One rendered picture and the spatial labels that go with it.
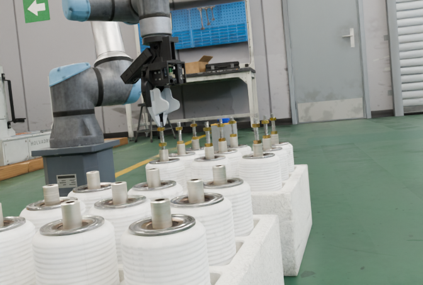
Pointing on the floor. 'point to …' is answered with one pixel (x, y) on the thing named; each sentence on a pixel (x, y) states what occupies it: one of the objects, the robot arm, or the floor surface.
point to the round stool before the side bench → (151, 126)
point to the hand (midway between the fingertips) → (158, 121)
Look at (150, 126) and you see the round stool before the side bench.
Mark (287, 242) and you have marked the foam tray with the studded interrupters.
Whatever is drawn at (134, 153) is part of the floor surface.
